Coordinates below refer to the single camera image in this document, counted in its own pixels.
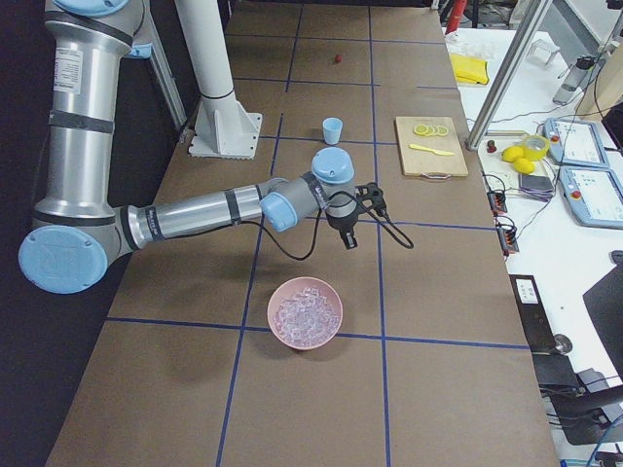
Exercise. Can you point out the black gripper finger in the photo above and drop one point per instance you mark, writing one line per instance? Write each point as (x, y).
(348, 238)

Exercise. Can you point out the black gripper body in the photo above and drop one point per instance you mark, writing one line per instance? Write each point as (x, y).
(341, 223)

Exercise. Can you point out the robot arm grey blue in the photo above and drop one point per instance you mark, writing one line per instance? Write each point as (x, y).
(84, 222)

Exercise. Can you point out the pink bowl with ice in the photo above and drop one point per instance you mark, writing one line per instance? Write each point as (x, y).
(305, 313)

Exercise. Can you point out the light blue plastic cup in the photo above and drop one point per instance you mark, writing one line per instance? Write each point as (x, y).
(332, 130)

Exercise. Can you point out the yellow plastic knife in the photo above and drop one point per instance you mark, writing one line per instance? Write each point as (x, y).
(436, 152)

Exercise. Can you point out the wooden cutting board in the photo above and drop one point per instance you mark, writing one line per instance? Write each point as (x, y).
(422, 164)

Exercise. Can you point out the lemon slices row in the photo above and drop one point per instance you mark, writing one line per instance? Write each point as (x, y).
(430, 130)

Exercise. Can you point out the white pillar with base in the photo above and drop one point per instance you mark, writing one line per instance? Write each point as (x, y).
(223, 128)

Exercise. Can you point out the yellow lemon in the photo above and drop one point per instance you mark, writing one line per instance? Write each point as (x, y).
(524, 166)
(512, 153)

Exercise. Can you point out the purple dark notebook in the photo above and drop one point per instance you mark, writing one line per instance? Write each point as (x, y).
(536, 186)

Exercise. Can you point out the yellow cloth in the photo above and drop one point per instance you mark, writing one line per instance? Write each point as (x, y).
(470, 70)

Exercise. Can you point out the yellow tape roll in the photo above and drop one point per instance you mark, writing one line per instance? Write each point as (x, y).
(535, 147)

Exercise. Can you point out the clear plastic bags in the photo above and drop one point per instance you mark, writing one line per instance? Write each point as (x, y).
(459, 43)

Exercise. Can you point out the upper teach pendant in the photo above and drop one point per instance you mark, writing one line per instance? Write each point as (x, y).
(575, 142)

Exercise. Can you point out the teach pendant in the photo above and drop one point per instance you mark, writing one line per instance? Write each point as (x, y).
(594, 195)
(575, 142)

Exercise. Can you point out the lower teach pendant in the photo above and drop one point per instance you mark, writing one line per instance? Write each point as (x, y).
(594, 195)

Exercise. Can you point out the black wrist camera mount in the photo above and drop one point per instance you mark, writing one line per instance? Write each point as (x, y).
(371, 199)

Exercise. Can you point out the aluminium frame post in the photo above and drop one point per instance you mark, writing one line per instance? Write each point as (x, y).
(535, 14)

